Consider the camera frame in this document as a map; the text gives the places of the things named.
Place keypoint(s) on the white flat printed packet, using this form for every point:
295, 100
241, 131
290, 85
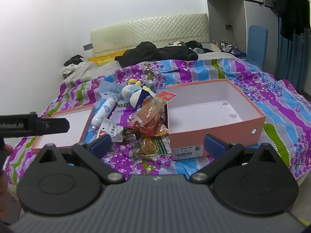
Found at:
124, 106

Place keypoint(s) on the dark silver packet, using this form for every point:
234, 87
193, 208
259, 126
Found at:
128, 134

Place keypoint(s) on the beige duvet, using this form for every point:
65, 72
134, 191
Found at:
92, 70

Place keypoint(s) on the light grey bedsheet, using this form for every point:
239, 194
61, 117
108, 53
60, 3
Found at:
218, 55

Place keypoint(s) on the blue curtain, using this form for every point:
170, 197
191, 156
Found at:
291, 60

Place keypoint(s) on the person's left hand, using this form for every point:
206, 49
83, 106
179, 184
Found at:
7, 150

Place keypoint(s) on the green white packet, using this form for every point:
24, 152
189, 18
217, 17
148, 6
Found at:
163, 145

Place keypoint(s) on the pink box lid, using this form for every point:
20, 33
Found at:
77, 119

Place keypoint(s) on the white printed snack packet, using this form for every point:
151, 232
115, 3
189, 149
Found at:
109, 129

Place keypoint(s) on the hanging dark clothes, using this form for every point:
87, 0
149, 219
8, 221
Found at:
291, 9

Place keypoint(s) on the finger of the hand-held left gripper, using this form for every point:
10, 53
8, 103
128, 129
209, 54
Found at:
54, 126

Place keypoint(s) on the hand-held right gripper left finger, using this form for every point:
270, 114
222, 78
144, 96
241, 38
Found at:
102, 143

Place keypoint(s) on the cream quilted headboard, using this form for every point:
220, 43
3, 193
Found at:
145, 31

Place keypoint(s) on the clear packet of brown snack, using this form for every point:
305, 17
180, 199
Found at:
144, 148

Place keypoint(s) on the blue tinted plastic bag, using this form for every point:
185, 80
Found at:
109, 87

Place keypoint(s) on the grey wall panel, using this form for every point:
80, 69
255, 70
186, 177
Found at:
88, 46

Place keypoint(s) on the floral striped blanket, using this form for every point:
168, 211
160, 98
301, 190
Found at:
267, 102

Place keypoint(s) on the dark blue packet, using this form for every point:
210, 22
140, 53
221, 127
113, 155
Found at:
143, 98

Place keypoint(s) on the row of small bottles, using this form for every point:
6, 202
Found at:
222, 44

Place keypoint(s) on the blue bedside table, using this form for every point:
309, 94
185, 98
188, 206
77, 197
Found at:
239, 53

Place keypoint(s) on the yellow pillow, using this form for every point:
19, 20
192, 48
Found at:
104, 58

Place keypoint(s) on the pink cardboard box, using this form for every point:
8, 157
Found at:
189, 138

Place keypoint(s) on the large black garment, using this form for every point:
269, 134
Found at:
158, 53

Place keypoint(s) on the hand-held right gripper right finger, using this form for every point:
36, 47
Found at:
213, 145

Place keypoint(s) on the white pillow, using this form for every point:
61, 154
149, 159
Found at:
210, 46

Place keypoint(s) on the white black soft toy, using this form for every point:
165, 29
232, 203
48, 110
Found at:
178, 44

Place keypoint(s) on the clear packet with red label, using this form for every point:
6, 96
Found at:
150, 110

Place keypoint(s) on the white spray bottle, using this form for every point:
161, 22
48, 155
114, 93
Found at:
104, 110

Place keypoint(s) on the dark and white clothes pile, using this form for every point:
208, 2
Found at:
73, 62

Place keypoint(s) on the small black garment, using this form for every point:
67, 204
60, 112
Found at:
196, 45

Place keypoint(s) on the blue chair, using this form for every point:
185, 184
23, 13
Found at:
256, 46

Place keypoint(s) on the blue white plush toy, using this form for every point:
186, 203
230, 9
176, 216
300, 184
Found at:
130, 92

